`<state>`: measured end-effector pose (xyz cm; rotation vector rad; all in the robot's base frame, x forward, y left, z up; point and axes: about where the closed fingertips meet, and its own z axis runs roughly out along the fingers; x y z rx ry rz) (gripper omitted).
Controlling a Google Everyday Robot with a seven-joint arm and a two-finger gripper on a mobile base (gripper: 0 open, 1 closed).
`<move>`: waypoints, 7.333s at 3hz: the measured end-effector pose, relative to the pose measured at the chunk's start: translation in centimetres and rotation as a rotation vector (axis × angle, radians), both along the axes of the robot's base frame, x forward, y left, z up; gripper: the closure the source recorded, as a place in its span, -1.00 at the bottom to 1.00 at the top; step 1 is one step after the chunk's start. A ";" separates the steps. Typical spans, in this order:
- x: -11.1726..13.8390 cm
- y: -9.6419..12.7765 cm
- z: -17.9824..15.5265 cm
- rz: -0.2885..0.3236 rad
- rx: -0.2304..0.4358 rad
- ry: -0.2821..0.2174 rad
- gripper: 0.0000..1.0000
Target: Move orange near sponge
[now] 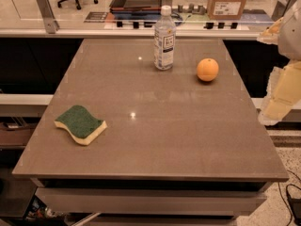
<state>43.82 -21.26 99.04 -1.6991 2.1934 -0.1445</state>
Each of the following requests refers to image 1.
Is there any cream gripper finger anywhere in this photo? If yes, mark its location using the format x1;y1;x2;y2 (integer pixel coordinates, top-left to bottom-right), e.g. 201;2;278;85
257;18;283;45
258;60;301;125

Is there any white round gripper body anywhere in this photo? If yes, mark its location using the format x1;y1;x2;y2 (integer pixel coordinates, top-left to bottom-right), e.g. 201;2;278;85
277;0;301;60

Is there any orange fruit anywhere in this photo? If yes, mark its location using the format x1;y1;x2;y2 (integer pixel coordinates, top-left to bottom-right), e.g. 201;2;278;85
197;58;219;82

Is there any green and yellow sponge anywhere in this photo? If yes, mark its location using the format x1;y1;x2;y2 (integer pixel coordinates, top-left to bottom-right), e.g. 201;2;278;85
55;105;107;146

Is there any cardboard box with label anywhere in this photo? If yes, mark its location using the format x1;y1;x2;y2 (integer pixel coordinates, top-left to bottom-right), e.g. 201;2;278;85
207;0;246;20

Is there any clear plastic water bottle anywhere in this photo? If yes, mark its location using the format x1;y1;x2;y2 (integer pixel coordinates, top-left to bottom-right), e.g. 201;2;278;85
154;6;176;71

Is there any grey metal bracket right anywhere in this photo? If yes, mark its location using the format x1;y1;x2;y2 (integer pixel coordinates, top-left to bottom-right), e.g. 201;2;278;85
272;0;297;21

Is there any grey metal bracket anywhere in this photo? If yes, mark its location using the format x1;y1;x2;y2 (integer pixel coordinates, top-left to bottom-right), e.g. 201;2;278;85
36;0;59;34
272;0;297;21

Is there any black power adapter with cable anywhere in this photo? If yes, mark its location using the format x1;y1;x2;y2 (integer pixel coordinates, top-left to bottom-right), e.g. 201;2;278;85
277;169;301;226

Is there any grey metal bracket left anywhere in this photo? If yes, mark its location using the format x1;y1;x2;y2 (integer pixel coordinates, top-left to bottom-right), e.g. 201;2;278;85
36;0;59;34

